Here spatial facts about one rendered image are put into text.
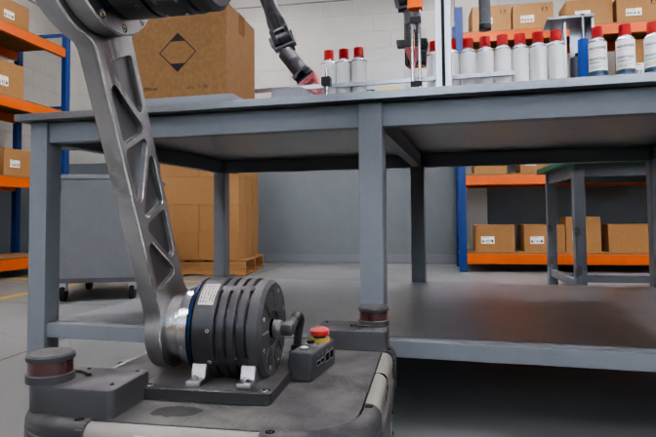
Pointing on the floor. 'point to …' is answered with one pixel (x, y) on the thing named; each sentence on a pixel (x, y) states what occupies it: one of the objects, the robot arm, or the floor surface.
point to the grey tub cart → (92, 235)
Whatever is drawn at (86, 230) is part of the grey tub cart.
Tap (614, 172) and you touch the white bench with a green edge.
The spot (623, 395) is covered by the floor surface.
